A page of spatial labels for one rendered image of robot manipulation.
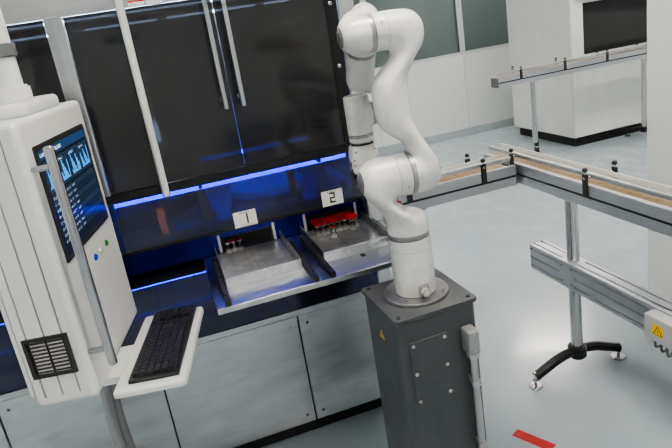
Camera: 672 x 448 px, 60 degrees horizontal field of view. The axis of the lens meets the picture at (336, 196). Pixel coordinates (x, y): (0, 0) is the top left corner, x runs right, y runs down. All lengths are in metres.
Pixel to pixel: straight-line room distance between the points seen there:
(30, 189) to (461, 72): 6.55
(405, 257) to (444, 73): 5.99
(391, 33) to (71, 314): 1.09
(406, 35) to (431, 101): 5.94
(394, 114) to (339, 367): 1.29
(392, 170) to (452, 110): 6.09
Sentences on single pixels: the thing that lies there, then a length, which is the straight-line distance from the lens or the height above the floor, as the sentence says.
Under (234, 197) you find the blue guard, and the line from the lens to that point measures 2.16.
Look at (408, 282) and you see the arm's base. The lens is 1.70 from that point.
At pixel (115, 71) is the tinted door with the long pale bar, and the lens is 2.10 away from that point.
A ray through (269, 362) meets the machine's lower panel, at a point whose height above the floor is 0.42.
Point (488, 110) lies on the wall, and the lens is 7.91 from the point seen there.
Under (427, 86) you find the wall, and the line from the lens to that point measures 7.46.
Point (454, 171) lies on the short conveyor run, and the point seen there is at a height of 0.96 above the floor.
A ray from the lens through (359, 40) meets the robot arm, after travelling 1.53.
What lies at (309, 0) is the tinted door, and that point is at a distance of 2.17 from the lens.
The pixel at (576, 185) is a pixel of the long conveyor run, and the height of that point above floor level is 0.92.
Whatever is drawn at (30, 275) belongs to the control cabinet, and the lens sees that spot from 1.66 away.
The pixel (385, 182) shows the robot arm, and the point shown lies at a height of 1.23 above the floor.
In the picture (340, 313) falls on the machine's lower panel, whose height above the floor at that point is 0.53.
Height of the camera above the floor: 1.66
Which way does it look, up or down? 16 degrees down
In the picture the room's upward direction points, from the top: 9 degrees counter-clockwise
